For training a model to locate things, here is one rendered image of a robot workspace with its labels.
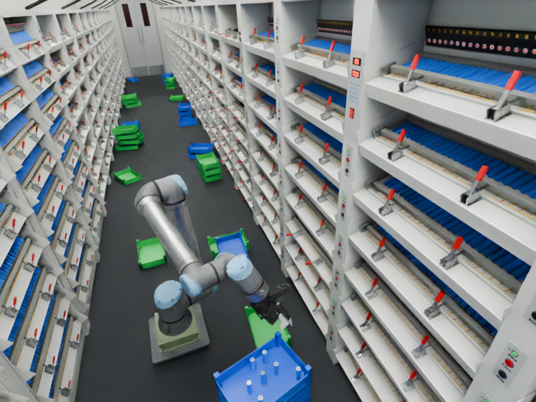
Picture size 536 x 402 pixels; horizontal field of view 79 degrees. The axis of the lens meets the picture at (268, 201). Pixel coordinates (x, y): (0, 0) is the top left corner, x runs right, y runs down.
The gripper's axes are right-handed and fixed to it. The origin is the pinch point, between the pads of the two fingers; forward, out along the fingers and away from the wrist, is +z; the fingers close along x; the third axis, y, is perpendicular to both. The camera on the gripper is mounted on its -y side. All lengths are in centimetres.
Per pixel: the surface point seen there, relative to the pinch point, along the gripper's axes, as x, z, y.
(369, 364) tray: 14.8, 41.5, -12.2
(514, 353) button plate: 77, -17, -8
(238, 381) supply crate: -3.6, 0.2, 28.9
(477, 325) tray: 65, -7, -18
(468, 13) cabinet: 64, -73, -67
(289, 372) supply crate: 6.8, 9.0, 14.6
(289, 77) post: -23, -71, -88
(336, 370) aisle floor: -13, 63, -9
